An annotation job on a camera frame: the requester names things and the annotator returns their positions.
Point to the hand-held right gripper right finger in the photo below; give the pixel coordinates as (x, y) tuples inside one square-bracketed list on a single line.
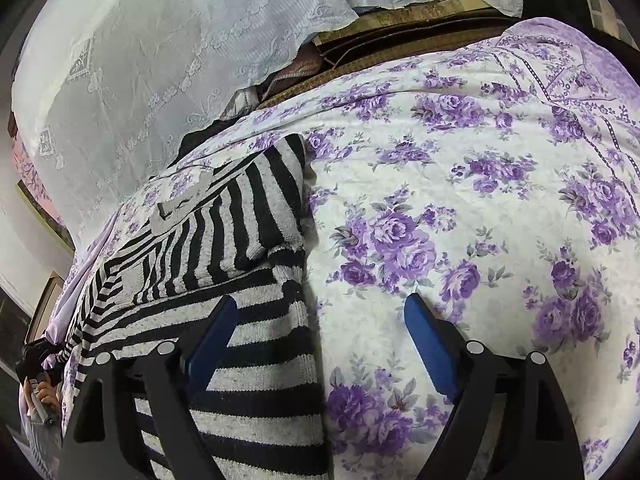
[(430, 345)]

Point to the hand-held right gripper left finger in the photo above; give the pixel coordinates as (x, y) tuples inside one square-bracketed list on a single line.
[(212, 337)]

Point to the black and grey striped sweater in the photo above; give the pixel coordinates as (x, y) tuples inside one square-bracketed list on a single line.
[(250, 230)]

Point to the person's left hand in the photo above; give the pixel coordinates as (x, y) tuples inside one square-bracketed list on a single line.
[(47, 394)]

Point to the purple floral bed sheet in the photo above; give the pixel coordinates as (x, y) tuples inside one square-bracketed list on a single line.
[(450, 185)]

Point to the white lace cloth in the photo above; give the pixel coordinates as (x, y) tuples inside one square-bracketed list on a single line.
[(150, 50)]

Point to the brown woven mat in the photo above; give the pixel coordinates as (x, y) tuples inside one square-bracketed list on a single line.
[(380, 40)]

